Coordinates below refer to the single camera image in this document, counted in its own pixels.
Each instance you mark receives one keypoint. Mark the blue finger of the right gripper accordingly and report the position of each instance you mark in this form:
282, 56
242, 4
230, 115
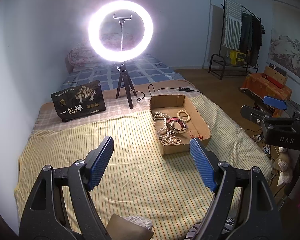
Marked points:
281, 104
257, 116

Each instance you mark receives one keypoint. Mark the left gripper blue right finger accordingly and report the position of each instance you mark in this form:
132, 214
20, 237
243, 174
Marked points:
257, 215

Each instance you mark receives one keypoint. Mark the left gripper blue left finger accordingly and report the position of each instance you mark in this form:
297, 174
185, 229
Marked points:
44, 215

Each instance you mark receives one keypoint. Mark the red strap wristwatch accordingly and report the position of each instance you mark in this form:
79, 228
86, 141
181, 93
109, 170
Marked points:
175, 125

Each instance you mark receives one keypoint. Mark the cream pearl necklace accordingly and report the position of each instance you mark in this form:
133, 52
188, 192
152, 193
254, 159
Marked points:
167, 139

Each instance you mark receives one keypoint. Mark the orange cloth covered box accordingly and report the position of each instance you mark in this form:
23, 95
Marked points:
268, 83

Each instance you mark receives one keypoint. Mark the plush toy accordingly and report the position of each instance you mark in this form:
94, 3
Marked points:
283, 165

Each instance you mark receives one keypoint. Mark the yellow black box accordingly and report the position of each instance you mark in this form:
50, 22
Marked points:
237, 58

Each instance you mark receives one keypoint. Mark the black clothes rack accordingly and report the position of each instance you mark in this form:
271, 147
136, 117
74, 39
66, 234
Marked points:
241, 40

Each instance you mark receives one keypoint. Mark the yellow striped bed sheet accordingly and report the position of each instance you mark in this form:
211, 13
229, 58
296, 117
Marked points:
138, 179

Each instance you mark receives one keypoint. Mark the pink checkered blanket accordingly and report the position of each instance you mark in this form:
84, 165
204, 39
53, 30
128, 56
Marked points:
49, 120

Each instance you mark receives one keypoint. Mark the brown cardboard box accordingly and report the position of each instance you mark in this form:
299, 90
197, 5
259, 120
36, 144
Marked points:
163, 107

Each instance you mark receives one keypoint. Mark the white striped hanging towel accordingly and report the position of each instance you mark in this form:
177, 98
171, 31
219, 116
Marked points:
233, 24

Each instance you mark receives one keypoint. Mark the black gift bag gold print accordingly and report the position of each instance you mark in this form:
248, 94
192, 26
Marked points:
78, 102

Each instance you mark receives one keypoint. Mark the black tripod stand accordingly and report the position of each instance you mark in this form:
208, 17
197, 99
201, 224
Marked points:
124, 77

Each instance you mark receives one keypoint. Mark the rolled floral quilt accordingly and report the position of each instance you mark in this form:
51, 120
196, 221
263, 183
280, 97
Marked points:
82, 58

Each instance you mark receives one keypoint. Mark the white ring light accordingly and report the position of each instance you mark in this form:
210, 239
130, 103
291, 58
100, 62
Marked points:
95, 24

